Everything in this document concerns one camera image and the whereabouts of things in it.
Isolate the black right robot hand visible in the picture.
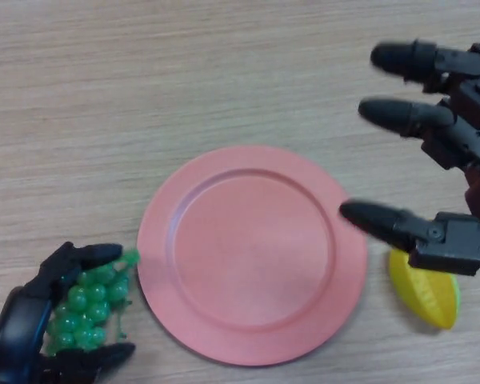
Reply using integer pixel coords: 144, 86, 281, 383
338, 38, 480, 277

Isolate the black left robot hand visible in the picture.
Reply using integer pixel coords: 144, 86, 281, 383
0, 241, 137, 384

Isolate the green grape bunch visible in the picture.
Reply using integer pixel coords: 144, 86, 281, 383
44, 247, 141, 357

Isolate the yellow starfruit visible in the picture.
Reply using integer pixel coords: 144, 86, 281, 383
388, 248, 460, 330

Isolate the pink round plate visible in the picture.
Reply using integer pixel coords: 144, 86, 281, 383
136, 145, 369, 367

